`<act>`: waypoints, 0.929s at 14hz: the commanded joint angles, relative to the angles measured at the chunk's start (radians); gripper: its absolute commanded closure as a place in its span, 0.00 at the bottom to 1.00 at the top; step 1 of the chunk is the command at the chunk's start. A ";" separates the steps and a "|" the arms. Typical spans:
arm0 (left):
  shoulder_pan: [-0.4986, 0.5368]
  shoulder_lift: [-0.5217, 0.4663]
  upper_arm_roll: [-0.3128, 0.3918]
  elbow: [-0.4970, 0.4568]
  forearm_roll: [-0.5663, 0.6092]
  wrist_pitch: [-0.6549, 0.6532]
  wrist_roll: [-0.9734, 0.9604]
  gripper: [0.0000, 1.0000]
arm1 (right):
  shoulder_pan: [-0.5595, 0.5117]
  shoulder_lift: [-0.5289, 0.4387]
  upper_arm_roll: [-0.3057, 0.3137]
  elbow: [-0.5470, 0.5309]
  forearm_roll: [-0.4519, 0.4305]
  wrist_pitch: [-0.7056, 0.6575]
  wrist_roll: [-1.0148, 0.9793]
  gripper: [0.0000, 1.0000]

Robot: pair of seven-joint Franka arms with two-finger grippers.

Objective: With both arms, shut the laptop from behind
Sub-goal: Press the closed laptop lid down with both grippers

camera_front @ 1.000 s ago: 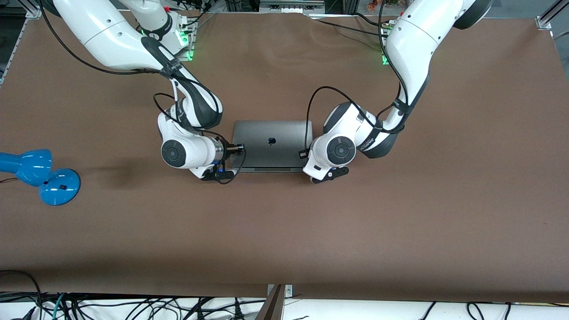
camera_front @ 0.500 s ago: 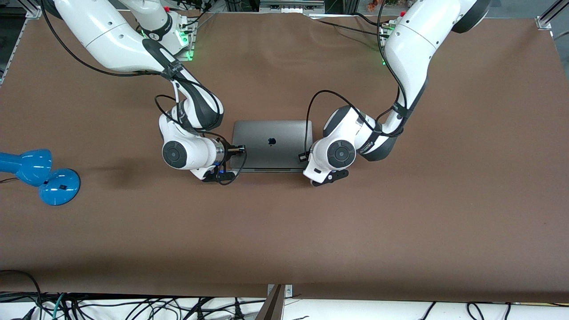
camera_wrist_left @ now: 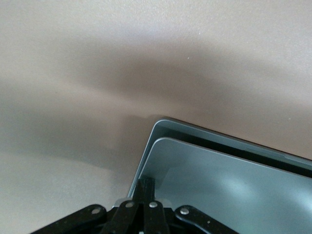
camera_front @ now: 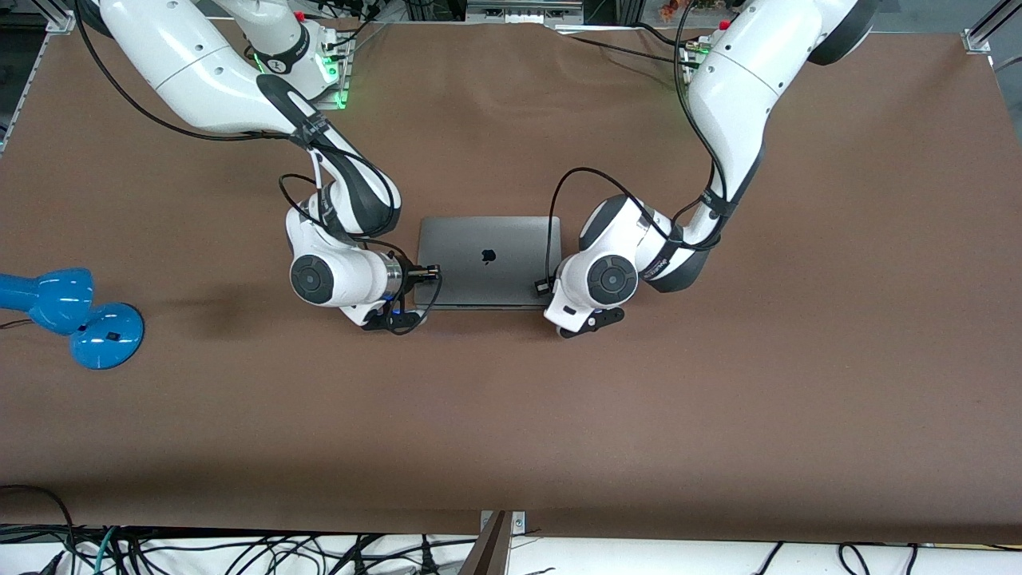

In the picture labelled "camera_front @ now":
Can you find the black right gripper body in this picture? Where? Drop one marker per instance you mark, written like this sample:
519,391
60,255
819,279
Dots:
409,279

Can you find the grey laptop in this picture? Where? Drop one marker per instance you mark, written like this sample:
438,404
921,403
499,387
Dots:
495,279

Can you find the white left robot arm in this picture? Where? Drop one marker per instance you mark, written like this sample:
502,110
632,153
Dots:
730,88

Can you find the brown table cover sheet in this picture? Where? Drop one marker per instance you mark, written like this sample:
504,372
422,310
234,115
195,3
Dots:
718,399

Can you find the grey power strip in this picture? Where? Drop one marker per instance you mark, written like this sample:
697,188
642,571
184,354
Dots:
519,12

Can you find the dark metal beam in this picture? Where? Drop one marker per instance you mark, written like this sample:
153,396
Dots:
489,555

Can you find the white sheet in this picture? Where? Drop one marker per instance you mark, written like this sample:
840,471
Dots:
639,559

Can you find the orange background item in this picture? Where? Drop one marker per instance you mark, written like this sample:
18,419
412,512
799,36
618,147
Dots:
669,8

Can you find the blue desk lamp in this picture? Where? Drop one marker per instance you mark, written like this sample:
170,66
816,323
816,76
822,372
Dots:
104,339

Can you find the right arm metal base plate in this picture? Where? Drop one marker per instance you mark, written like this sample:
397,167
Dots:
342,76

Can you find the small metal bracket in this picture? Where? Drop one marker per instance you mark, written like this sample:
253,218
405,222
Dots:
519,523

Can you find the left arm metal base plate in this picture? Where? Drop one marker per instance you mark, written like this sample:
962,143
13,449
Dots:
687,56

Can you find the aluminium frame profile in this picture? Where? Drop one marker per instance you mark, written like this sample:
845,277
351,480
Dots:
56,20
978,36

